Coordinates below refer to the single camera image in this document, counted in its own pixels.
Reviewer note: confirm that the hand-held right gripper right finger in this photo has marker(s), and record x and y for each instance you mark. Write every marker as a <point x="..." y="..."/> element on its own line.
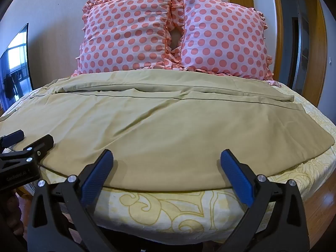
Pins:
<point x="236" y="174"/>

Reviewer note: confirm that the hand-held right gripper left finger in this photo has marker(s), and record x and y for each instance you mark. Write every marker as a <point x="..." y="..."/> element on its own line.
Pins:
<point x="97" y="174"/>

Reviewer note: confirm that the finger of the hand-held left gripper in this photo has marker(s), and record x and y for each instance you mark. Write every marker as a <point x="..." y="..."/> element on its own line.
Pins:
<point x="13" y="137"/>
<point x="42" y="144"/>

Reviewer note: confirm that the khaki pants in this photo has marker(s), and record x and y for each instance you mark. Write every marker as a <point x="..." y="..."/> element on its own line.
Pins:
<point x="170" y="136"/>

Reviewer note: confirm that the yellow patterned bed sheet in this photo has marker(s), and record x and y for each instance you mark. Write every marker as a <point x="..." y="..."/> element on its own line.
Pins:
<point x="157" y="207"/>

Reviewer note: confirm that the flat screen television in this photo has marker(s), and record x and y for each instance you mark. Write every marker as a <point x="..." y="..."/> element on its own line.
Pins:
<point x="15" y="68"/>

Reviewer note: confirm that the pink polka dot pillow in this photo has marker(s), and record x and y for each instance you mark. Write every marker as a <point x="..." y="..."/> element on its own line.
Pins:
<point x="225" y="39"/>
<point x="126" y="34"/>

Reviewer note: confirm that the wooden door frame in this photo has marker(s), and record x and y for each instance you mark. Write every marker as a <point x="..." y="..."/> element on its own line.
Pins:
<point x="278" y="31"/>

